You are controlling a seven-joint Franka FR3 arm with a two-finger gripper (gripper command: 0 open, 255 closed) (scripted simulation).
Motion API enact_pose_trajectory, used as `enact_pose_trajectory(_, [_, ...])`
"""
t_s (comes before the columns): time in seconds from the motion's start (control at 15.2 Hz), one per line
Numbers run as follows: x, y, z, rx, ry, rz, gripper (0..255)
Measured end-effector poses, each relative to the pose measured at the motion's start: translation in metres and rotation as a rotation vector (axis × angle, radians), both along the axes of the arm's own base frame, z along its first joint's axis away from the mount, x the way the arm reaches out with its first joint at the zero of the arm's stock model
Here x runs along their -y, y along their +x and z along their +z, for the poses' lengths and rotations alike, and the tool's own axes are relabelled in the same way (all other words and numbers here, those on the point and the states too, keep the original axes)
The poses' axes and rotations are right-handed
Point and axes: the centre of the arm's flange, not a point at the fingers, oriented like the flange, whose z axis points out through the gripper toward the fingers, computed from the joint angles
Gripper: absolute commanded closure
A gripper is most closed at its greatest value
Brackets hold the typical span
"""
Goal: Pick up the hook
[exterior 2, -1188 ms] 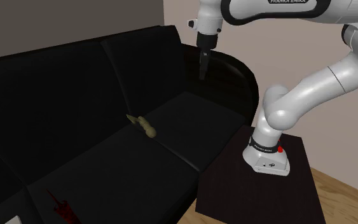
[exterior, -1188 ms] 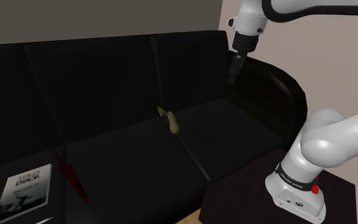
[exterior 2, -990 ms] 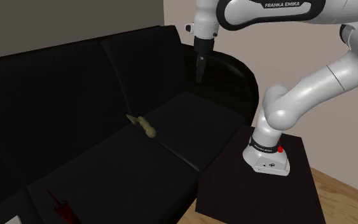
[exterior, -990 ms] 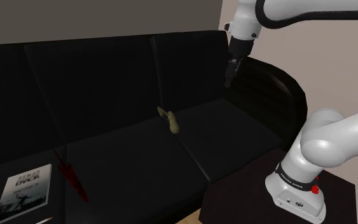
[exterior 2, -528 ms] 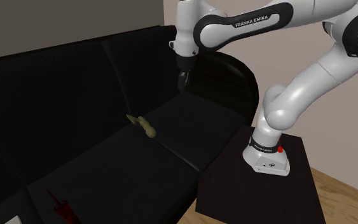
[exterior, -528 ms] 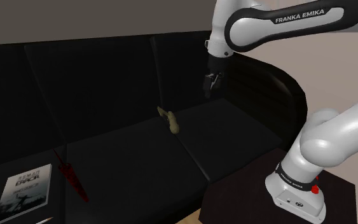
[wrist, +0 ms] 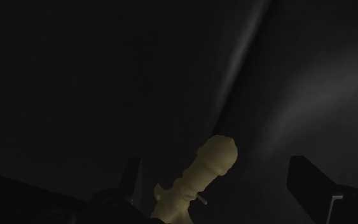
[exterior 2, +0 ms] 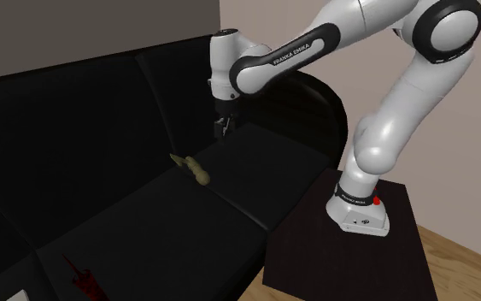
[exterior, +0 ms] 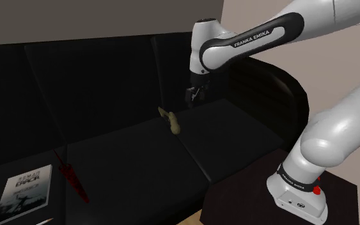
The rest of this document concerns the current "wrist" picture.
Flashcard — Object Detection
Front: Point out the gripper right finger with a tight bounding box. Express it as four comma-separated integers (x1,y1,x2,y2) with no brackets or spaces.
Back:
286,155,358,224

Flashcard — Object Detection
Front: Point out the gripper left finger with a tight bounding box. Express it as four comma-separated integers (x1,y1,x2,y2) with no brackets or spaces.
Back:
0,157,167,224

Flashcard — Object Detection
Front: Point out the pale yellow knobbly figure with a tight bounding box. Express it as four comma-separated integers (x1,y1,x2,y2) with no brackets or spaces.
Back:
149,134,238,224

